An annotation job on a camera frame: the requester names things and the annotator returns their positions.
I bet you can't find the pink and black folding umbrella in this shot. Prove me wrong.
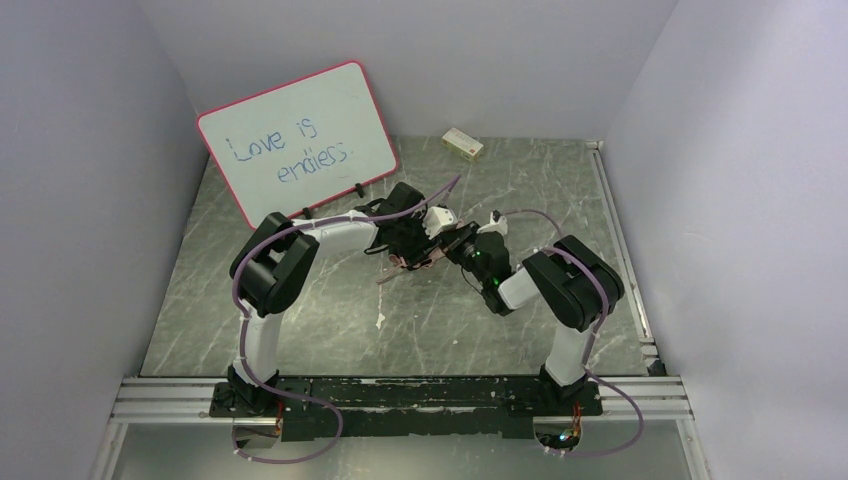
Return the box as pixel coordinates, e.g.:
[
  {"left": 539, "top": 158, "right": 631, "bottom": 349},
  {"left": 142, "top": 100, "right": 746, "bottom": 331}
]
[{"left": 374, "top": 238, "right": 446, "bottom": 285}]

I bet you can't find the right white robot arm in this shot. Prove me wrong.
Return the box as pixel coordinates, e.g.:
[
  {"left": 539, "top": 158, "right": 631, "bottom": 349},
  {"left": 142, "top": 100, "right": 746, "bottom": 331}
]
[{"left": 435, "top": 218, "right": 624, "bottom": 402}]

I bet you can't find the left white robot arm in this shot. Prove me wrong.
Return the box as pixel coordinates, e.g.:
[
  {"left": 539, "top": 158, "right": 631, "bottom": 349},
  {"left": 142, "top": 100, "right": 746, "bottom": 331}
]
[{"left": 227, "top": 183, "right": 436, "bottom": 412}]

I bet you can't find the small white cardboard box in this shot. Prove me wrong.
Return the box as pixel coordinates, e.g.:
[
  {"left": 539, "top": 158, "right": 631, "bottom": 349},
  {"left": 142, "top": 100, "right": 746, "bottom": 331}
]
[{"left": 441, "top": 128, "right": 484, "bottom": 162}]

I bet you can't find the pink framed whiteboard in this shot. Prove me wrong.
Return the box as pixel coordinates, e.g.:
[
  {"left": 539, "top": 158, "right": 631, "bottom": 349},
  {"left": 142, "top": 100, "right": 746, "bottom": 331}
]
[{"left": 196, "top": 61, "right": 399, "bottom": 228}]

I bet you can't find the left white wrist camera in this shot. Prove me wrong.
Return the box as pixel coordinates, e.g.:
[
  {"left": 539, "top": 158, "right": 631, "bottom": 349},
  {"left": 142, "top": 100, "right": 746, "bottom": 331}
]
[{"left": 422, "top": 206, "right": 459, "bottom": 240}]

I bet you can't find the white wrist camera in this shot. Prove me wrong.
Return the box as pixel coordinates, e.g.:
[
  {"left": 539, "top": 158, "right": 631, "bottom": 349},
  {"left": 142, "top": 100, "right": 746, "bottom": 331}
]
[
  {"left": 477, "top": 210, "right": 508, "bottom": 236},
  {"left": 422, "top": 206, "right": 459, "bottom": 240}
]

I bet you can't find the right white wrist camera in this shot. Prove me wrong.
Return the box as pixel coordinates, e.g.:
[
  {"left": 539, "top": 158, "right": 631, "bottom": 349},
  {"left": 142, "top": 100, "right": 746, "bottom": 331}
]
[{"left": 477, "top": 210, "right": 508, "bottom": 236}]

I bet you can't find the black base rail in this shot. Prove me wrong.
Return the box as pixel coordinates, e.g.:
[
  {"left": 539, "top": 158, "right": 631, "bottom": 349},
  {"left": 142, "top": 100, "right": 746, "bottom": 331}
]
[{"left": 208, "top": 375, "right": 603, "bottom": 442}]

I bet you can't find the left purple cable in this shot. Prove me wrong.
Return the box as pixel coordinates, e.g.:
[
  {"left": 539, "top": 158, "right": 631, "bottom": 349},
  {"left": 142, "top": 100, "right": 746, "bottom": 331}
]
[{"left": 231, "top": 174, "right": 462, "bottom": 412}]

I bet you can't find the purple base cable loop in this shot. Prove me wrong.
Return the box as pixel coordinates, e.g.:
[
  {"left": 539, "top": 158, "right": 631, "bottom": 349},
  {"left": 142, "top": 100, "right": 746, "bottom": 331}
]
[{"left": 230, "top": 397, "right": 344, "bottom": 465}]

